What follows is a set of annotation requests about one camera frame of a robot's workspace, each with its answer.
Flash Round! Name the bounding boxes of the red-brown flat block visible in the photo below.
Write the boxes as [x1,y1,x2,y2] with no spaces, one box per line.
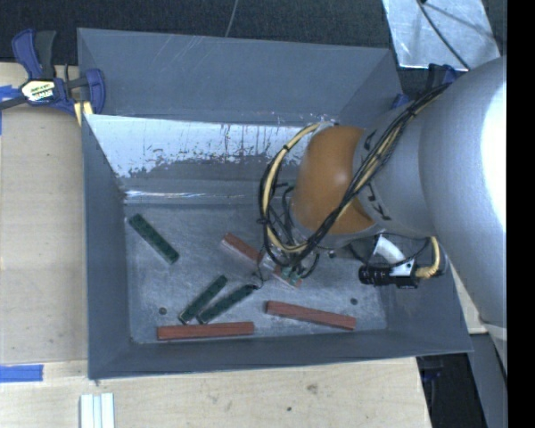
[264,300,358,332]
[155,321,256,342]
[222,232,305,290]

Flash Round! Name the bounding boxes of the dark green flat block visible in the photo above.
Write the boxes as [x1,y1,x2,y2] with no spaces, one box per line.
[177,274,230,325]
[128,212,181,266]
[196,283,258,326]

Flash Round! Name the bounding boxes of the grey metal bin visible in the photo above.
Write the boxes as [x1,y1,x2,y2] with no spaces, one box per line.
[75,27,474,381]

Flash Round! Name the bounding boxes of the pale wood flat board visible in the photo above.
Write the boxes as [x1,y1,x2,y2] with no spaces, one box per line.
[0,109,90,366]

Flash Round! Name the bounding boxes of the black cylinder on white bracket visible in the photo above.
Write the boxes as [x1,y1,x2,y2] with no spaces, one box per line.
[358,234,419,291]

